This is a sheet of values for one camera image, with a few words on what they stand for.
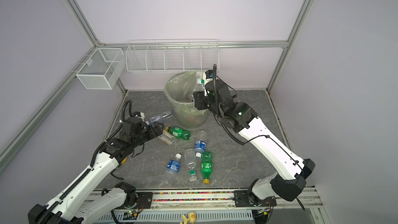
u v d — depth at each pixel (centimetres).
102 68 98
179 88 90
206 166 79
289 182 41
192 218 67
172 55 99
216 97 43
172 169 79
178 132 91
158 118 103
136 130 59
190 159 85
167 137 89
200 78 63
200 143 86
